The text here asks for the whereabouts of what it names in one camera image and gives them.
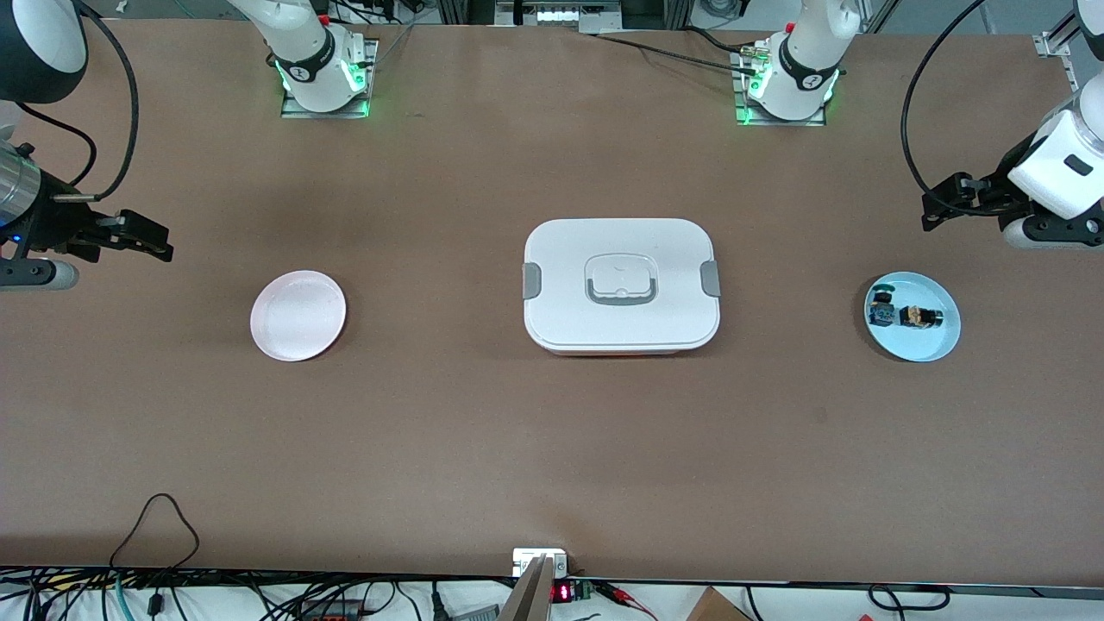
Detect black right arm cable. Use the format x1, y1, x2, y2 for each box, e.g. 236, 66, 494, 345
17, 0, 140, 202

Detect pink round plate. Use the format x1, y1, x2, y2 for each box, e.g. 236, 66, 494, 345
250, 270, 348, 362

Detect white lunch box grey clips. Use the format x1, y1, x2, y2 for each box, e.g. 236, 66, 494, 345
523, 218, 721, 356

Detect small white box device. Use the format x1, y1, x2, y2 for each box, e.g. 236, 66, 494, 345
512, 548, 568, 577

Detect black cable to base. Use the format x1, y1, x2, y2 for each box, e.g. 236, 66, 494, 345
580, 30, 760, 74

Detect light blue round plate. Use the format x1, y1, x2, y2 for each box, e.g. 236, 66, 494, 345
864, 272, 962, 363

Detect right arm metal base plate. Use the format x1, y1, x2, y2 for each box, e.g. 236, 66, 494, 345
280, 39, 380, 119

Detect aluminium corner bracket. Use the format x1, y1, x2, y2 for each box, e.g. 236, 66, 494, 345
1033, 9, 1083, 59

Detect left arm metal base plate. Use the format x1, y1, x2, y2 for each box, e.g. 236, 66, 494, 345
735, 47, 829, 127

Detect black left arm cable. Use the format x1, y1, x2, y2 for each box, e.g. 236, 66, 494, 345
901, 0, 988, 216

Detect black power strip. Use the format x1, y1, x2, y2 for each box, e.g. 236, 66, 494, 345
298, 598, 367, 621

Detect brown cardboard piece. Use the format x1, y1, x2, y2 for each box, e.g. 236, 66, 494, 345
686, 586, 751, 621

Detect black looped thin cable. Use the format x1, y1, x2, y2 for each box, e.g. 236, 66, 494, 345
108, 492, 202, 615

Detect black cable loop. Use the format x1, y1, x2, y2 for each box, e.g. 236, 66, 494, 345
867, 584, 951, 612

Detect aluminium profile post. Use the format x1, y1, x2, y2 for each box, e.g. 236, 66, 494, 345
499, 555, 555, 621

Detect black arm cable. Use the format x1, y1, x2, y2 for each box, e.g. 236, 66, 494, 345
901, 0, 988, 216
17, 0, 140, 202

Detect red and black clip lead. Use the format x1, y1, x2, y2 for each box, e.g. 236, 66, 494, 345
595, 580, 658, 621

